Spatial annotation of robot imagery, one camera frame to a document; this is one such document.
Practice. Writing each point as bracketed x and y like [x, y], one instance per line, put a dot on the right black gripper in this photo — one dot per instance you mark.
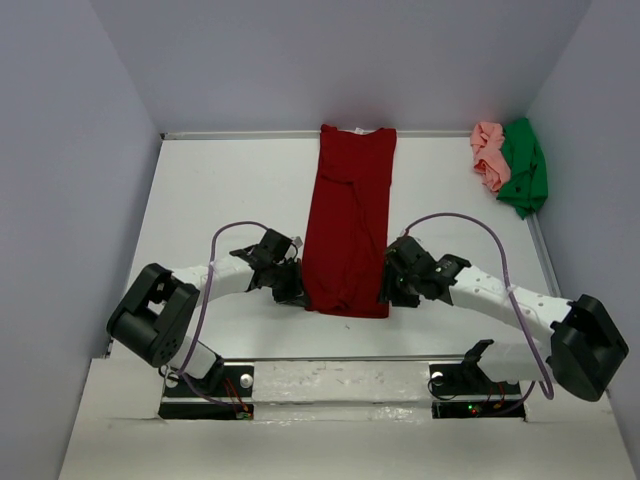
[389, 291]

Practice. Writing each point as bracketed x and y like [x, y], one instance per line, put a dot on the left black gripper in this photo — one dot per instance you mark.
[294, 294]

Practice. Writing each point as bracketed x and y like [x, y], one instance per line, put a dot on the red t-shirt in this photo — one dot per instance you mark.
[347, 230]

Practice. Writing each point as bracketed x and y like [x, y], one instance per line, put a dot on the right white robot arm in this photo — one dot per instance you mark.
[572, 343]

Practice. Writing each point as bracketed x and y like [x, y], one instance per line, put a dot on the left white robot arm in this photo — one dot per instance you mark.
[161, 316]

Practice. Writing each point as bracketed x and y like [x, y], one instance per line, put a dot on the pink t-shirt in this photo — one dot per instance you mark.
[486, 141]

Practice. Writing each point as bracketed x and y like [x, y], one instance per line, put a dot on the green t-shirt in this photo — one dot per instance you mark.
[527, 189]

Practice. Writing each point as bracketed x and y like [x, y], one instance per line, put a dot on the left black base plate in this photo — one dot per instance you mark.
[227, 397]

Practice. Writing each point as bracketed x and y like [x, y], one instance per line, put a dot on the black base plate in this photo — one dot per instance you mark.
[227, 397]
[464, 392]

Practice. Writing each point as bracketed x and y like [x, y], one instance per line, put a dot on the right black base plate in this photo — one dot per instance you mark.
[464, 392]

